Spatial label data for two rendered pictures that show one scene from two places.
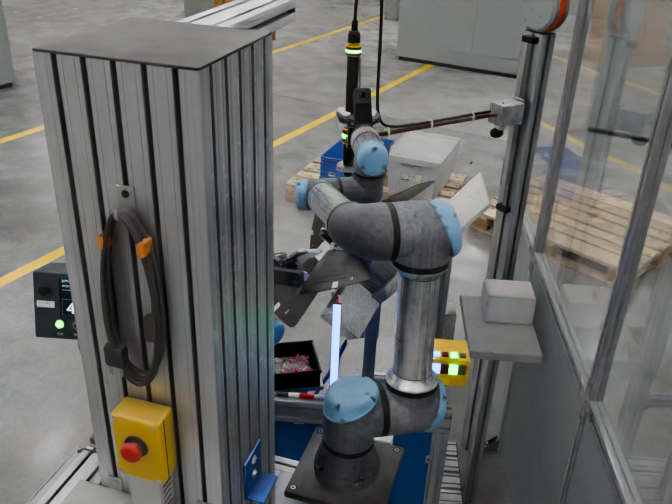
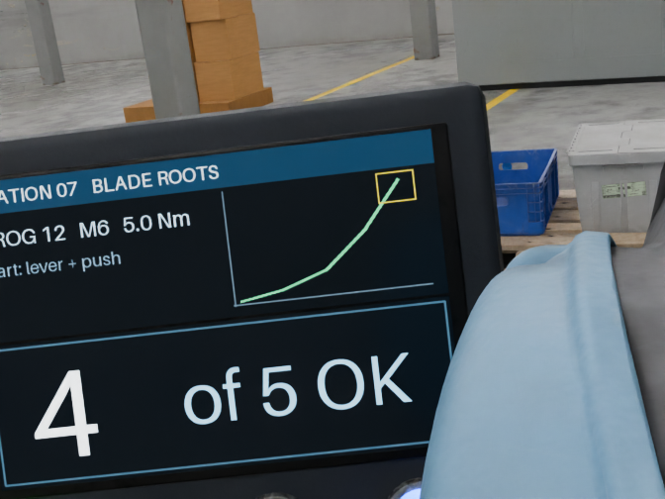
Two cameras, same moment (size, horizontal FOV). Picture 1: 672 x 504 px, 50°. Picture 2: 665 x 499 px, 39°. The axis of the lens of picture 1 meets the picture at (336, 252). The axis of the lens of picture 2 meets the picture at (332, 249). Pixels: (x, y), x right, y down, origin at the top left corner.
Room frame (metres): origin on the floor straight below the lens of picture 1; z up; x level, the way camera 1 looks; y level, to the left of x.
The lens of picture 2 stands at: (1.36, 0.62, 1.30)
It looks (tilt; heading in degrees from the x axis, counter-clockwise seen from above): 17 degrees down; 0
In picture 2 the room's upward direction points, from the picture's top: 7 degrees counter-clockwise
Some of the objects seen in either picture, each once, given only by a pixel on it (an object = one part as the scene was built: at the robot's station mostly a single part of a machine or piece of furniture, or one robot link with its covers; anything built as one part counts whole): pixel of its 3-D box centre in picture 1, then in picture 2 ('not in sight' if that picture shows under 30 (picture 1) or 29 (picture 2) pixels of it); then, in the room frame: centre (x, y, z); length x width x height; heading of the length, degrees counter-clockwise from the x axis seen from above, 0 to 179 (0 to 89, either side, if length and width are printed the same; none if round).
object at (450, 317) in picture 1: (432, 331); not in sight; (2.25, -0.37, 0.73); 0.15 x 0.09 x 0.22; 87
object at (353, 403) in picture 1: (353, 411); not in sight; (1.23, -0.05, 1.20); 0.13 x 0.12 x 0.14; 104
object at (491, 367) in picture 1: (482, 420); not in sight; (2.12, -0.58, 0.42); 0.04 x 0.04 x 0.83; 87
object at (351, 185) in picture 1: (361, 191); not in sight; (1.66, -0.06, 1.54); 0.11 x 0.08 x 0.11; 104
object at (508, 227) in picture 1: (500, 272); not in sight; (2.42, -0.64, 0.90); 0.08 x 0.06 x 1.80; 32
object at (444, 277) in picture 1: (429, 380); not in sight; (2.16, -0.37, 0.58); 0.09 x 0.05 x 1.15; 177
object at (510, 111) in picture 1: (507, 112); not in sight; (2.37, -0.56, 1.54); 0.10 x 0.07 x 0.09; 122
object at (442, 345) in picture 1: (438, 363); not in sight; (1.66, -0.30, 1.02); 0.16 x 0.10 x 0.11; 87
